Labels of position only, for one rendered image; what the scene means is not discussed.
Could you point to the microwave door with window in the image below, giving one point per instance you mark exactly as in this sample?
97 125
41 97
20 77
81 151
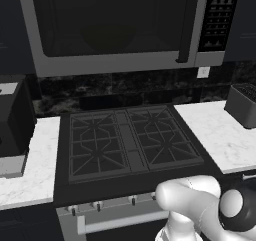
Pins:
110 25

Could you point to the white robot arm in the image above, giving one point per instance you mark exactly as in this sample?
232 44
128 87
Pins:
200 205

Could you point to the silver black microwave oven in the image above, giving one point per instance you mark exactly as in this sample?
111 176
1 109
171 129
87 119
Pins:
133 25

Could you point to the black gas hob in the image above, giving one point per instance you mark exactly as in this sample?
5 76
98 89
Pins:
130 145

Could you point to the dark upper cupboard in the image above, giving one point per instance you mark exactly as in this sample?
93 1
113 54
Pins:
241 21
15 28

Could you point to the black coffee machine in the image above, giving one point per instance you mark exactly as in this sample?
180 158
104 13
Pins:
13 125

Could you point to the dark grey toaster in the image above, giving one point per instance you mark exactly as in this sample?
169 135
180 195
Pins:
241 105

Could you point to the black silver hob knob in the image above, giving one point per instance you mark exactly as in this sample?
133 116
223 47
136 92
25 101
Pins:
97 206
73 210
133 200
153 195

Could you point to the white wall socket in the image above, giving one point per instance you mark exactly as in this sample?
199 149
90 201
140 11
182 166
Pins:
203 72

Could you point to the dark cupboard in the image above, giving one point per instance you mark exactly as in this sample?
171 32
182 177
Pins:
28 226
241 21
15 28

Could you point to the silver oven front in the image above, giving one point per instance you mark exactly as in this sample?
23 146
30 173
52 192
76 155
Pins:
113 221

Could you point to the dark lower cupboard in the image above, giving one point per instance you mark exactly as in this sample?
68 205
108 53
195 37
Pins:
28 226

